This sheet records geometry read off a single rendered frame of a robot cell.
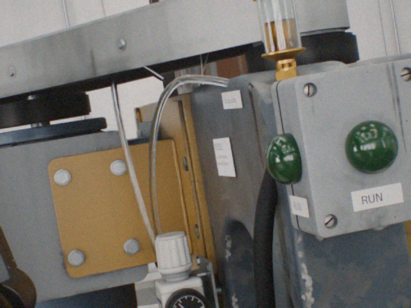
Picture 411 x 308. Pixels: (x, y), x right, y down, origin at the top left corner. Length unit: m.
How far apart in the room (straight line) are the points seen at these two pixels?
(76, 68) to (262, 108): 0.30
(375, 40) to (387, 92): 5.75
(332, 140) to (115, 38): 0.33
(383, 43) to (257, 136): 5.72
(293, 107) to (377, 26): 5.79
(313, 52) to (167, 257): 0.21
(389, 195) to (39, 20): 5.28
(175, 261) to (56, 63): 0.23
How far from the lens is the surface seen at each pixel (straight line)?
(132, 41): 0.73
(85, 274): 0.87
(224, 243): 0.70
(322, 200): 0.46
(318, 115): 0.45
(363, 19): 6.20
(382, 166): 0.46
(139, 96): 5.71
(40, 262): 0.87
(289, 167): 0.46
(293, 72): 0.53
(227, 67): 1.00
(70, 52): 0.78
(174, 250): 0.70
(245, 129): 0.56
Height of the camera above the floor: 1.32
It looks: 3 degrees down
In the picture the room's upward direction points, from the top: 9 degrees counter-clockwise
